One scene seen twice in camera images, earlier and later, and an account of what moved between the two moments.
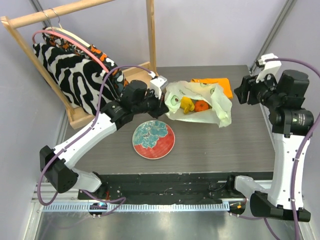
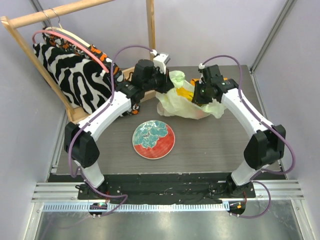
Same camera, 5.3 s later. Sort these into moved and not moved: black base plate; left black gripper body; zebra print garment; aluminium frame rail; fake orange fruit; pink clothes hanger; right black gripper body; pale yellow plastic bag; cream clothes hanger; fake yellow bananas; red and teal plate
Moved: fake yellow bananas; right black gripper body; pale yellow plastic bag; fake orange fruit; left black gripper body
Not moved: pink clothes hanger; cream clothes hanger; aluminium frame rail; zebra print garment; red and teal plate; black base plate
